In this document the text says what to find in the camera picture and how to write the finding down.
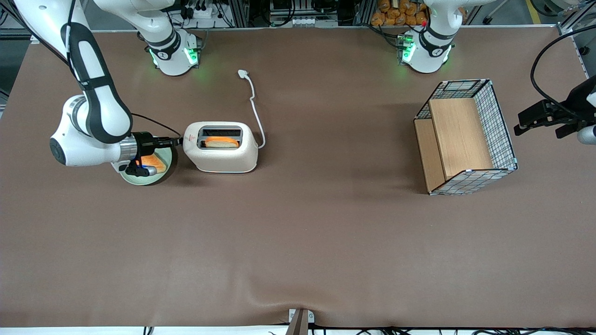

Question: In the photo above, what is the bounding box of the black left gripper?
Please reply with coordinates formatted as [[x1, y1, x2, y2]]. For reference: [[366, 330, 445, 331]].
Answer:
[[514, 77, 596, 139]]

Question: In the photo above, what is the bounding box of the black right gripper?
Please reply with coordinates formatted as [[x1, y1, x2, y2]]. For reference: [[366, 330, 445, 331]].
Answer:
[[134, 132, 183, 161]]

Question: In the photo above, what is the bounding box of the white two-slot toaster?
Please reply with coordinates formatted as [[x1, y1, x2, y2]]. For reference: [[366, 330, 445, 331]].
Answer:
[[181, 121, 259, 174]]

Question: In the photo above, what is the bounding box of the triangular orange pastry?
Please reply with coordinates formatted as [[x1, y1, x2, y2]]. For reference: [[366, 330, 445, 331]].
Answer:
[[140, 154, 167, 174]]

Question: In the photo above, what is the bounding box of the pale green round plate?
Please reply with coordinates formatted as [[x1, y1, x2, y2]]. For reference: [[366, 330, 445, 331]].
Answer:
[[119, 147, 173, 186]]

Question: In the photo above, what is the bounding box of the bread slice with orange crust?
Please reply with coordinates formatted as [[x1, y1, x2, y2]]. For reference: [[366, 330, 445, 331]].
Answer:
[[204, 136, 241, 149]]

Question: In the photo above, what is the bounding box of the wooden shelf insert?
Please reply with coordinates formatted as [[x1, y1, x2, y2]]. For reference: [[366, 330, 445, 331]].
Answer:
[[414, 98, 495, 193]]

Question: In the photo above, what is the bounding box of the white power strip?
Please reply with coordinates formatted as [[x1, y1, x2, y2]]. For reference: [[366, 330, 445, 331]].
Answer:
[[179, 0, 220, 19]]

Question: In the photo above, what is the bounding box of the bag of bread rolls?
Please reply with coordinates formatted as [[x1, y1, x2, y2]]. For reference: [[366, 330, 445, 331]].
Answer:
[[371, 0, 429, 27]]

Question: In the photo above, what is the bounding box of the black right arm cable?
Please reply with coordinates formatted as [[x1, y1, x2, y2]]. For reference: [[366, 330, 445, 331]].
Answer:
[[130, 113, 183, 138]]

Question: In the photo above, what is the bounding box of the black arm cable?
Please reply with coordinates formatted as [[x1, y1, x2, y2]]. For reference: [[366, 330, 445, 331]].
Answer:
[[130, 113, 183, 138], [530, 25, 596, 117]]

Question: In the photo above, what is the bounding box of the wire grid basket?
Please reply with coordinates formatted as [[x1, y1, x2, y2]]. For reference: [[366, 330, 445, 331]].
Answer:
[[413, 79, 519, 196]]

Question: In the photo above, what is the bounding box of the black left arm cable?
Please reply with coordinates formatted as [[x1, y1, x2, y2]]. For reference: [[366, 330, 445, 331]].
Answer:
[[530, 25, 596, 117]]

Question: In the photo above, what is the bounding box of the white toaster power cable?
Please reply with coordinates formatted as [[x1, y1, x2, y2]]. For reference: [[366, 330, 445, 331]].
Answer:
[[237, 69, 267, 149]]

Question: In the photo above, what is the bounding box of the metal table edge bracket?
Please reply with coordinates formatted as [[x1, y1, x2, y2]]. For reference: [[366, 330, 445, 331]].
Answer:
[[287, 308, 315, 335]]

